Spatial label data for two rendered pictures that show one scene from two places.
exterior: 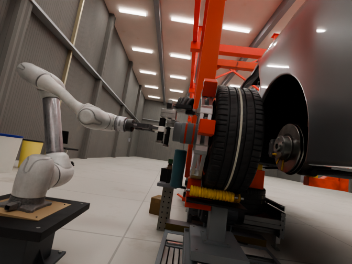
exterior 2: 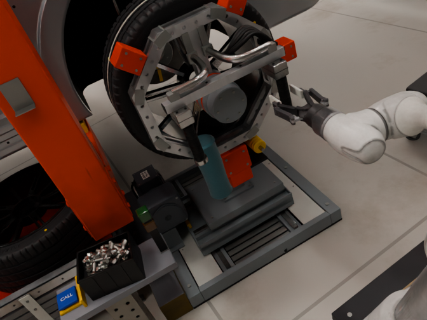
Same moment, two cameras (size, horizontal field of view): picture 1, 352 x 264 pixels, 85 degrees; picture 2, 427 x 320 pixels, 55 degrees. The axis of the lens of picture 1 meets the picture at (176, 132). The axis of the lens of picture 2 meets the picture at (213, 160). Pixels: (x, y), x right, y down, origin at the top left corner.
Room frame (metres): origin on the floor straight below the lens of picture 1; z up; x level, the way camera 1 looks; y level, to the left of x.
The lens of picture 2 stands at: (1.71, 1.10, 1.54)
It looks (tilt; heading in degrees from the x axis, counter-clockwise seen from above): 37 degrees down; 253
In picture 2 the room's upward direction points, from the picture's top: 21 degrees counter-clockwise
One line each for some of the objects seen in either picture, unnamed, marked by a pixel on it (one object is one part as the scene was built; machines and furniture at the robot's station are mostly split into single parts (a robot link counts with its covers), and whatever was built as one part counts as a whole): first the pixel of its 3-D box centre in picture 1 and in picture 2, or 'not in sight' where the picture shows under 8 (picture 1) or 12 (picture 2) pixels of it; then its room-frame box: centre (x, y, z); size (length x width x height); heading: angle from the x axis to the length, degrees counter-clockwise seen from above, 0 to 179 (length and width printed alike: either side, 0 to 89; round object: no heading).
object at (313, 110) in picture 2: (134, 125); (313, 113); (1.11, 0.24, 0.83); 0.09 x 0.08 x 0.07; 86
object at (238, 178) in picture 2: (198, 193); (230, 159); (1.25, -0.20, 0.48); 0.16 x 0.12 x 0.17; 86
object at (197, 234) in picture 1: (216, 223); (227, 171); (1.24, -0.33, 0.32); 0.40 x 0.30 x 0.28; 176
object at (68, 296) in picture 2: not in sight; (68, 298); (2.05, -0.02, 0.47); 0.07 x 0.07 x 0.02; 86
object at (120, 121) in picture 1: (122, 124); (328, 123); (1.12, 0.32, 0.83); 0.09 x 0.06 x 0.09; 176
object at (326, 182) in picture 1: (321, 177); not in sight; (3.55, -2.75, 0.69); 0.52 x 0.17 x 0.35; 86
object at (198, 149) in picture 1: (200, 134); (209, 88); (1.25, -0.16, 0.85); 0.54 x 0.07 x 0.54; 176
